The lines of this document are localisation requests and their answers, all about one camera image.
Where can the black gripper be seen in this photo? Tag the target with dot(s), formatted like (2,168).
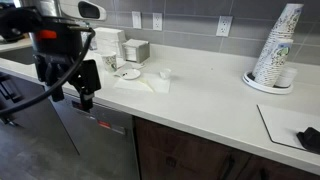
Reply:
(56,46)

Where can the small white cup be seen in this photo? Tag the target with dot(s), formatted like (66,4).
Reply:
(165,73)

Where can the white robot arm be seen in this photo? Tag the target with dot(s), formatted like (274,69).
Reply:
(66,8)

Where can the small white plate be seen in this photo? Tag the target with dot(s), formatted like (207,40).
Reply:
(130,73)

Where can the short printed cup stack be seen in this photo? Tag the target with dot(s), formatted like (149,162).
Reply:
(276,65)

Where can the tall printed cup stack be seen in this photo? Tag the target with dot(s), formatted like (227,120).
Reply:
(283,30)

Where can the clear plastic bottle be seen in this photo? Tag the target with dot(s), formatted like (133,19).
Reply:
(92,42)

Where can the white napkin box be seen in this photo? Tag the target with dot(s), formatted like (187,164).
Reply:
(108,40)

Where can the kitchen sink basin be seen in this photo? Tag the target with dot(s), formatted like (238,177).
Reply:
(16,55)

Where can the grey cabinet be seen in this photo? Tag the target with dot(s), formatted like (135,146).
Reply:
(26,123)

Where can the stainless steel dishwasher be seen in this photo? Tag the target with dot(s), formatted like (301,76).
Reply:
(110,143)

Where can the white paper napkin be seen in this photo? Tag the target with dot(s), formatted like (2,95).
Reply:
(156,85)

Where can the brown wooden cabinet door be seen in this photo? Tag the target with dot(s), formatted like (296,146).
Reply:
(180,153)

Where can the white round tray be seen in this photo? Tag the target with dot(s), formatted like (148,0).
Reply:
(253,83)

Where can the white lid stack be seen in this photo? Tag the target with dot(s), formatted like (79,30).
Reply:
(287,78)

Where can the white rectangular mat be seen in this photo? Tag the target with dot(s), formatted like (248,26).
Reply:
(283,125)

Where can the black object on mat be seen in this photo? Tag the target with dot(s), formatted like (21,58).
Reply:
(311,138)

